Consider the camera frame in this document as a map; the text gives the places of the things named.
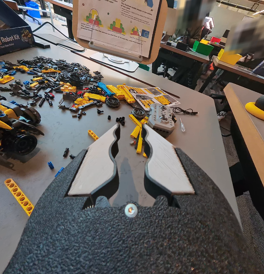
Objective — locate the dark grey sprocket wheel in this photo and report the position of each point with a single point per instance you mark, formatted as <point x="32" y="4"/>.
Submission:
<point x="112" y="102"/>
<point x="138" y="112"/>

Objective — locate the black ball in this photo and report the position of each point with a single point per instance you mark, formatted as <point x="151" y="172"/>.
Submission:
<point x="262" y="102"/>

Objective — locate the grey gear rack beam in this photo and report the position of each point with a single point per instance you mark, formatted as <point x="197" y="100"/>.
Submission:
<point x="87" y="104"/>

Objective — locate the yellow beam assembly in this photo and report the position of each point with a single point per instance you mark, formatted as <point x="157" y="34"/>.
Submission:
<point x="135" y="131"/>

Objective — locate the yellow round disc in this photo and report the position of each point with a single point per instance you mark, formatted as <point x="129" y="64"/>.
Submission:
<point x="257" y="113"/>

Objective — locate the grey battery box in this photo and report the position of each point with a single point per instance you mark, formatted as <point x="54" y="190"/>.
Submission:
<point x="162" y="122"/>

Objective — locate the dark blue kit box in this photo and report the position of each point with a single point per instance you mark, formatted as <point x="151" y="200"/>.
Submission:
<point x="14" y="38"/>

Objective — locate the yellow rectangular panel piece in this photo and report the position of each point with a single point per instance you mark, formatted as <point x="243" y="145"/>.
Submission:
<point x="94" y="96"/>

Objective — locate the long yellow holed beam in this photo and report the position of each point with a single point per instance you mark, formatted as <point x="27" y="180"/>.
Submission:
<point x="18" y="197"/>

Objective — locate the yellow plastic bin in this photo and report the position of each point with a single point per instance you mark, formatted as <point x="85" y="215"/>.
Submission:
<point x="228" y="56"/>

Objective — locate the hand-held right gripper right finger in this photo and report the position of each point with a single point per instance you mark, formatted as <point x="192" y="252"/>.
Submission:
<point x="168" y="171"/>

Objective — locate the yellow toy vehicle model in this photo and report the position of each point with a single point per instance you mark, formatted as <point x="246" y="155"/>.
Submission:
<point x="14" y="128"/>

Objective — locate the long blue pin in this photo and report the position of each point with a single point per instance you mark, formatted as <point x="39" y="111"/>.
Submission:
<point x="59" y="171"/>

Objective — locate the green plastic bin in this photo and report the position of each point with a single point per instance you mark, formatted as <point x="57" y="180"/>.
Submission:
<point x="202" y="48"/>

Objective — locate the wooden instruction board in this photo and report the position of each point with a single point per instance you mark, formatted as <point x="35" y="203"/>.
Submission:
<point x="162" y="32"/>

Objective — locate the grey curved panel piece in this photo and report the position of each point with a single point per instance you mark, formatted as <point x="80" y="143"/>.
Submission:
<point x="67" y="98"/>

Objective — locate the white sneaker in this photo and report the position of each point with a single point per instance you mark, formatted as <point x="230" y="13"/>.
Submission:
<point x="221" y="115"/>

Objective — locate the neighbouring desk with wooden edge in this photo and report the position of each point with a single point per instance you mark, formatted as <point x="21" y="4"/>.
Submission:
<point x="241" y="128"/>

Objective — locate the blue brick separator tool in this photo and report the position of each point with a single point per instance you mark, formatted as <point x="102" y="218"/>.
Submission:
<point x="105" y="88"/>

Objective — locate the grey pin connector piece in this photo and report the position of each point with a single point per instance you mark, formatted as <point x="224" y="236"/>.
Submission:
<point x="79" y="113"/>

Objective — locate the pile of mixed coloured pieces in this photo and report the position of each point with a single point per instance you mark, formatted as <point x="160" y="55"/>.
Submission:
<point x="38" y="85"/>

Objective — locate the blue crate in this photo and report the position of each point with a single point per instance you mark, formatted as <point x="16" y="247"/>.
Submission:
<point x="32" y="8"/>

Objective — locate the grey desk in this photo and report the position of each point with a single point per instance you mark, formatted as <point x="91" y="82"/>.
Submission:
<point x="198" y="149"/>

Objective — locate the yellow sticker sheet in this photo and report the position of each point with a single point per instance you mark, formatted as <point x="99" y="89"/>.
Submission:
<point x="153" y="97"/>

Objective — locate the yellow stacked beam frame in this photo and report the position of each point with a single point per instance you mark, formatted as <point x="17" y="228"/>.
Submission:
<point x="121" y="92"/>

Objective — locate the blue boxes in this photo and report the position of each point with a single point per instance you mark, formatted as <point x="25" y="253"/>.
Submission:
<point x="261" y="68"/>

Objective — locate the black connector cluster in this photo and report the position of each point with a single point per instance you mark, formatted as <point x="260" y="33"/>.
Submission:
<point x="120" y="120"/>

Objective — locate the red plastic bin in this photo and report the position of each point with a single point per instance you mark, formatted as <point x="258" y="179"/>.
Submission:
<point x="215" y="39"/>

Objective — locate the black wheel rim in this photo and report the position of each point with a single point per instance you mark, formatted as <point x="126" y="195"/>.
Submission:
<point x="75" y="78"/>

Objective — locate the green flat object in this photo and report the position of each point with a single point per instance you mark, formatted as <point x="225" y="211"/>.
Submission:
<point x="143" y="67"/>

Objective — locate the small black box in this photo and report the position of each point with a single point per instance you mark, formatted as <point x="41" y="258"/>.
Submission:
<point x="42" y="45"/>

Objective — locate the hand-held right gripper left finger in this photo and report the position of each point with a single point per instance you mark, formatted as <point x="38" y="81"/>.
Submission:
<point x="93" y="171"/>

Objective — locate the short yellow holed beam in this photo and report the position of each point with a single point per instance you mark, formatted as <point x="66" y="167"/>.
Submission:
<point x="93" y="135"/>

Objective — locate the far work table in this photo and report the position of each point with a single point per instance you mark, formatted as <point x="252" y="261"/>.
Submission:
<point x="187" y="52"/>

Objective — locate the black angled connector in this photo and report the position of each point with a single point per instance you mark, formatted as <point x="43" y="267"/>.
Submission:
<point x="100" y="110"/>

